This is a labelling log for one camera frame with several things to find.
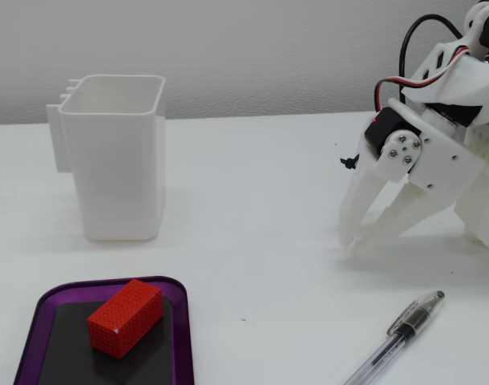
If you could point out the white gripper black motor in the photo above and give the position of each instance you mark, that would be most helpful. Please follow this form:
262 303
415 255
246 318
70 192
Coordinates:
438 156

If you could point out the red cube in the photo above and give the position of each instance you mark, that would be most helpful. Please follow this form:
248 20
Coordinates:
124 321

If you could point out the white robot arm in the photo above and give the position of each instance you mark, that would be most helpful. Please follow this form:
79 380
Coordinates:
461 80

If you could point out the clear ballpoint pen black cap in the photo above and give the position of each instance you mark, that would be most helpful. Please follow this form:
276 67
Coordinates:
405 327

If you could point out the purple metal tray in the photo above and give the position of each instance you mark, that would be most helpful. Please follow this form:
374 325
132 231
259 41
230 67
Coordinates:
180 321

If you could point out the white plastic container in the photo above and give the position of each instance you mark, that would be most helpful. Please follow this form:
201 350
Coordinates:
120 168

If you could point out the black tray mat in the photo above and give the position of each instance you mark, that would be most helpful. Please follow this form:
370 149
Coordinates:
68 353

